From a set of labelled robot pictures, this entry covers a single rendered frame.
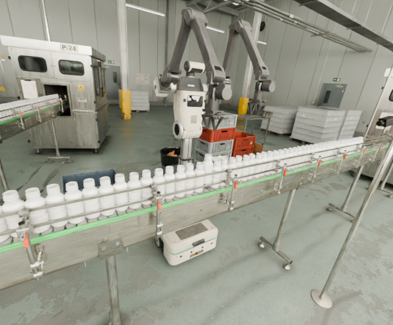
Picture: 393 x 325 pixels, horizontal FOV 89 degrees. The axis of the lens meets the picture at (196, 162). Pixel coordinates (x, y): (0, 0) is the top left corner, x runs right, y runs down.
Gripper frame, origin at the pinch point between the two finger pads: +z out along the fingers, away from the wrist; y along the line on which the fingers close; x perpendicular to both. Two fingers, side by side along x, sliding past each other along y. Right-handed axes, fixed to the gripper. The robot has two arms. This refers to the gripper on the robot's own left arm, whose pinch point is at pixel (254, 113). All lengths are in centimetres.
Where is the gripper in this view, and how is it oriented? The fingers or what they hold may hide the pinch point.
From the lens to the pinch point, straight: 145.5
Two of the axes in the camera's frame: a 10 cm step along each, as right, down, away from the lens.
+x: -8.4, 1.4, -5.2
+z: -0.7, 9.3, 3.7
